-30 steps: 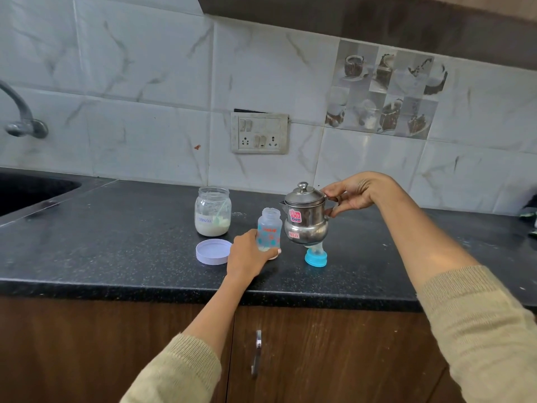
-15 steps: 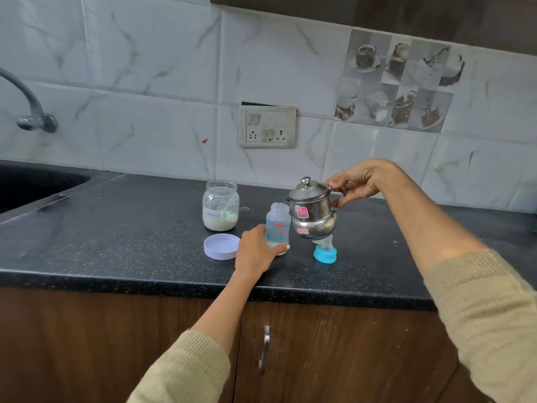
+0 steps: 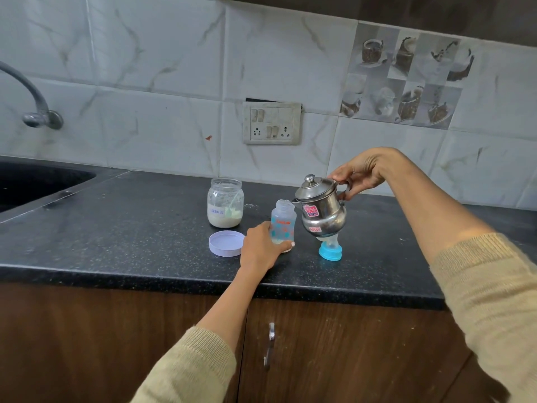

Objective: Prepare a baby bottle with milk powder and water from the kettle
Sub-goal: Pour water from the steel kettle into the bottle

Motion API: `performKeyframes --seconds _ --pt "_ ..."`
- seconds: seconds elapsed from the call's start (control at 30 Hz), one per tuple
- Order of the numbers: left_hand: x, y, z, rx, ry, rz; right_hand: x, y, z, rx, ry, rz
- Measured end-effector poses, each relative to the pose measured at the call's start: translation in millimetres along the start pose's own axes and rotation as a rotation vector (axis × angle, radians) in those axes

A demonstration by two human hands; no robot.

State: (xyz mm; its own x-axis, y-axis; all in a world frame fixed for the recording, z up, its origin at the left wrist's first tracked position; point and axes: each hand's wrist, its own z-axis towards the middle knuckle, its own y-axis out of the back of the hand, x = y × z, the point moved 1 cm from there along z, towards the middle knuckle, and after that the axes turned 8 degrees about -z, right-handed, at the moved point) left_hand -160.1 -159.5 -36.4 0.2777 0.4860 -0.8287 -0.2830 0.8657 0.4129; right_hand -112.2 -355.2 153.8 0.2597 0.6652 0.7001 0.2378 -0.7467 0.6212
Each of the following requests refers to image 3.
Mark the person's left hand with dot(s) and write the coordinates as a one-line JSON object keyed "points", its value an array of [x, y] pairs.
{"points": [[258, 251]]}

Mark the person's right hand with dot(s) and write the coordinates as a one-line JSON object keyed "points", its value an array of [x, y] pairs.
{"points": [[369, 167]]}

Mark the lavender plastic jar lid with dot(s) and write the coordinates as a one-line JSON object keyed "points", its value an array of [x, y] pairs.
{"points": [[226, 244]]}

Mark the clear printed baby bottle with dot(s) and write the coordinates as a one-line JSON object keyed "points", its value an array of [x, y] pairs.
{"points": [[283, 214]]}

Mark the green plastic scoop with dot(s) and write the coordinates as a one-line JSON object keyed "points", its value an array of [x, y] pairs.
{"points": [[233, 211]]}

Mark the glass jar with white powder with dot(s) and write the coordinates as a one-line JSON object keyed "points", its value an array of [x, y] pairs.
{"points": [[224, 218]]}

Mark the small steel kettle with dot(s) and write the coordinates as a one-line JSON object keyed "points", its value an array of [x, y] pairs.
{"points": [[325, 209]]}

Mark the blue collar with nipple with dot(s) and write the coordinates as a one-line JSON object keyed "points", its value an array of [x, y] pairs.
{"points": [[330, 252]]}

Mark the person's right forearm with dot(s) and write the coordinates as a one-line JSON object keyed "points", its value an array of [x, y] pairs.
{"points": [[453, 230]]}

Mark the person's left forearm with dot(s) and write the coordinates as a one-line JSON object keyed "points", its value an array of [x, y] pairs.
{"points": [[226, 318]]}

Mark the brown wooden cabinet door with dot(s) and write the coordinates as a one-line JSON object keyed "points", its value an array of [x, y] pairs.
{"points": [[92, 344], [470, 386], [356, 356]]}

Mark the dark overhead cabinet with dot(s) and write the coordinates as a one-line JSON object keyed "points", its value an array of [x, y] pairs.
{"points": [[398, 12]]}

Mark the black kitchen sink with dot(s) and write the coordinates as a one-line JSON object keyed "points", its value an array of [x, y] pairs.
{"points": [[37, 184]]}

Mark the white switch socket board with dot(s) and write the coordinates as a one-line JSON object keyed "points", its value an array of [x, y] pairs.
{"points": [[272, 123]]}

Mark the curved steel wall tap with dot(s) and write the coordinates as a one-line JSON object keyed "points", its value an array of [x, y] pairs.
{"points": [[40, 115]]}

